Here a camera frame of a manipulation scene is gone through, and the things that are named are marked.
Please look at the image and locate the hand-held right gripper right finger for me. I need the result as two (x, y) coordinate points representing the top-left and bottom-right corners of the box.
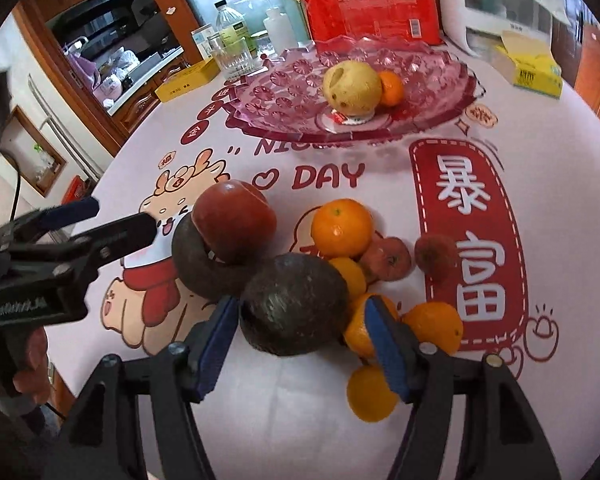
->
(362, 296), (563, 480)

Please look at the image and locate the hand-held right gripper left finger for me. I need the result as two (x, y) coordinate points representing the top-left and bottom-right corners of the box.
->
(42, 295), (241, 480)

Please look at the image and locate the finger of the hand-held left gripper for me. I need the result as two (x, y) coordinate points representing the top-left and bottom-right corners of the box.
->
(0, 196), (101, 253)
(2, 211), (159, 281)

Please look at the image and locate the dark avocado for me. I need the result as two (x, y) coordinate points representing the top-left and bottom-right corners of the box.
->
(171, 215), (261, 301)
(239, 254), (351, 357)

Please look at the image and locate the small orange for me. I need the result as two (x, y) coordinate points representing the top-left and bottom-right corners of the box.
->
(377, 71), (405, 107)
(327, 256), (367, 298)

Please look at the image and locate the small reddish apple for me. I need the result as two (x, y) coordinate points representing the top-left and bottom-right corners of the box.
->
(360, 236), (412, 282)

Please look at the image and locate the large red apple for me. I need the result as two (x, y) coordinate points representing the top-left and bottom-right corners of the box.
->
(191, 181), (277, 265)

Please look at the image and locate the large orange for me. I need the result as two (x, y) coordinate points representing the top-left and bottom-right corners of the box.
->
(311, 199), (375, 259)

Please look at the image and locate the pink glass plate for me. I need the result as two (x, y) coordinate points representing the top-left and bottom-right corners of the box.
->
(220, 35), (478, 143)

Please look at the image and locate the person's left hand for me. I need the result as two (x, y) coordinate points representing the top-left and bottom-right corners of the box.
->
(10, 327), (51, 411)

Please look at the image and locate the printed pink tablecloth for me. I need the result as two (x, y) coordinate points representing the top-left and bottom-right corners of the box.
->
(45, 35), (600, 480)

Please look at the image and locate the brown passion fruit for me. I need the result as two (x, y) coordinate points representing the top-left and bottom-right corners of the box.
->
(414, 234), (458, 281)

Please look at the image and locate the flat yellow box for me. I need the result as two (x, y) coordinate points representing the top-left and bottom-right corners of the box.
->
(154, 57), (221, 104)

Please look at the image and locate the black range hood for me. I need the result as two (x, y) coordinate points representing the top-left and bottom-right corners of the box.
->
(47, 0), (181, 56)

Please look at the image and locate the clear glass tumbler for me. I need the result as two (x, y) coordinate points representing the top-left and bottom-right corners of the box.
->
(207, 35), (253, 73)

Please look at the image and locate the small white box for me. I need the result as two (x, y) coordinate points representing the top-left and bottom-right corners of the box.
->
(190, 24), (218, 63)

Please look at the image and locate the clear plastic bottle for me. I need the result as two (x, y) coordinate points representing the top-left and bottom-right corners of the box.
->
(215, 0), (258, 56)

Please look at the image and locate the small white red wrapper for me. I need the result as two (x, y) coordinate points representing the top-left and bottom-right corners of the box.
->
(330, 109), (372, 127)

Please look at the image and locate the white squeeze bottle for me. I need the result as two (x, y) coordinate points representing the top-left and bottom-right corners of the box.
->
(263, 7), (298, 53)

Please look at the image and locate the yellow pear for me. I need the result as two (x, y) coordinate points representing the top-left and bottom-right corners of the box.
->
(322, 60), (383, 116)

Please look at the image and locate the yellow tissue box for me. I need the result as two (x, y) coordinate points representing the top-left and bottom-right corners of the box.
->
(494, 30), (565, 100)

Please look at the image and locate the red paper cup package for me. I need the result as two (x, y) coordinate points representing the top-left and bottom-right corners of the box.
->
(300, 0), (443, 46)

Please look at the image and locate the white countertop appliance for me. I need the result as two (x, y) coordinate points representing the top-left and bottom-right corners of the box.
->
(435, 0), (571, 56)

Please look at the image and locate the black cable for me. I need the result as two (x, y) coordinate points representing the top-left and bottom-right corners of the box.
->
(0, 145), (23, 218)

